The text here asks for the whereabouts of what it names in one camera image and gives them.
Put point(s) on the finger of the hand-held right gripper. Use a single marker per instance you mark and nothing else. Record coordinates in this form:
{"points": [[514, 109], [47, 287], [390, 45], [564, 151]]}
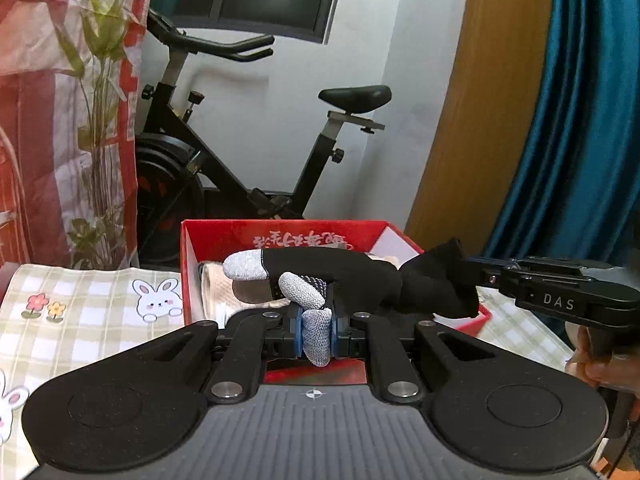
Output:
{"points": [[492, 277], [492, 260]]}

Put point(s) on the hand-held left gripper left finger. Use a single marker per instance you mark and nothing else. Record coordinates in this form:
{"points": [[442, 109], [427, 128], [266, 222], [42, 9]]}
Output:
{"points": [[298, 332]]}

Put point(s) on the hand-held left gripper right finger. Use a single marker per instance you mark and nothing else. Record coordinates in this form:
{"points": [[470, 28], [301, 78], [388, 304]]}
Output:
{"points": [[333, 332]]}

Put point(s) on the black glove with grey fingertips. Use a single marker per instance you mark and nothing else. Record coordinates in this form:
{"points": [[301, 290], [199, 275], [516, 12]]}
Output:
{"points": [[360, 275]]}

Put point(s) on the beige sock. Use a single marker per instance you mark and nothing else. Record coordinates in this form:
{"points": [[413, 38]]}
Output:
{"points": [[215, 290]]}

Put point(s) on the red strawberry print box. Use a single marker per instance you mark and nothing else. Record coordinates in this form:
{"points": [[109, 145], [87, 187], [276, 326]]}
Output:
{"points": [[210, 240]]}

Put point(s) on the person's right hand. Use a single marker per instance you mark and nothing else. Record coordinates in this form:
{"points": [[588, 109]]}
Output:
{"points": [[610, 375]]}

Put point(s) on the wooden door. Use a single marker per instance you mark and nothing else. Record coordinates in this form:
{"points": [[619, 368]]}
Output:
{"points": [[480, 110]]}

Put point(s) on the blue curtain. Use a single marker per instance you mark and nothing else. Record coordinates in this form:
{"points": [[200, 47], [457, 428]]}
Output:
{"points": [[590, 110]]}

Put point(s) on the green checked rabbit tablecloth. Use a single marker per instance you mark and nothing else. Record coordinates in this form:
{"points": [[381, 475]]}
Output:
{"points": [[90, 330]]}

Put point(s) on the black exercise bike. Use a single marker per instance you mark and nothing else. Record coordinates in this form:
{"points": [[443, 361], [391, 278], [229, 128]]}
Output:
{"points": [[170, 125]]}

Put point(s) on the red plant print curtain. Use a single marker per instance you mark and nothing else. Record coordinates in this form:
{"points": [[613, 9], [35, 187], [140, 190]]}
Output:
{"points": [[40, 135]]}

